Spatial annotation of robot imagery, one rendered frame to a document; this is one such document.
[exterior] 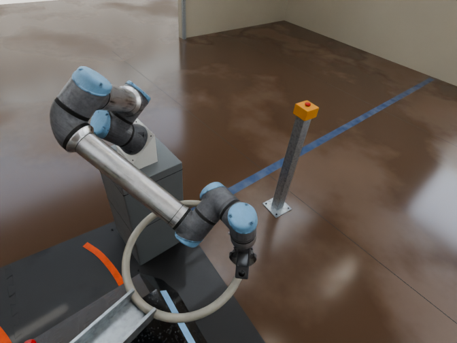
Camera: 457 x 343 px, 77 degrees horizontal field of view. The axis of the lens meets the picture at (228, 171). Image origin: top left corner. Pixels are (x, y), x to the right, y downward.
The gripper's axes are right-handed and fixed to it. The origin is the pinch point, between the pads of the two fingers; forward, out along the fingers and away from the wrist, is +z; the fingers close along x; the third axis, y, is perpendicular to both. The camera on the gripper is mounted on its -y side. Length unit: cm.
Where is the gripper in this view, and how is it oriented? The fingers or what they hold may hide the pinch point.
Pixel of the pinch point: (243, 264)
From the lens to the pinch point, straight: 122.7
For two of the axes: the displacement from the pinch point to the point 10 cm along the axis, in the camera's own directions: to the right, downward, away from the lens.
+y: 1.0, -7.9, 6.1
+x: -9.9, -0.5, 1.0
